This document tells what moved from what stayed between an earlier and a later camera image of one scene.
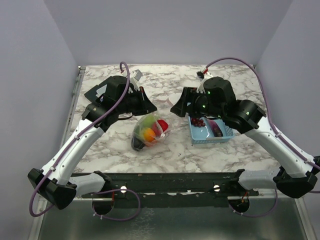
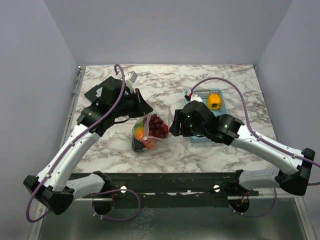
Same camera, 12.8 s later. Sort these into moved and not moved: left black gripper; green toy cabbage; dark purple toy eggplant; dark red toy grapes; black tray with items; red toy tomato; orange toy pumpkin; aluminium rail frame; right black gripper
Moved: red toy tomato; orange toy pumpkin; dark red toy grapes; green toy cabbage; right black gripper
Not moved: left black gripper; dark purple toy eggplant; black tray with items; aluminium rail frame
